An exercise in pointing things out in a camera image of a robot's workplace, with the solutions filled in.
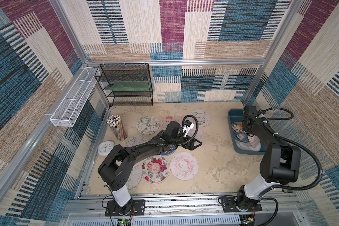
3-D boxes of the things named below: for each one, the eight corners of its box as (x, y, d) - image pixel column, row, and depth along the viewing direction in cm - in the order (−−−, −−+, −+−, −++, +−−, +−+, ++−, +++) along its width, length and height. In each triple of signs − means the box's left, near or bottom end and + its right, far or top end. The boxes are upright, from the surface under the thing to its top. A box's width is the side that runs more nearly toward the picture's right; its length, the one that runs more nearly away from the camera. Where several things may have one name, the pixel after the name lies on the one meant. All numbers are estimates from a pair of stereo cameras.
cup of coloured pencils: (115, 140, 101) (105, 124, 86) (117, 131, 106) (108, 115, 91) (126, 140, 101) (118, 124, 86) (128, 131, 106) (121, 115, 91)
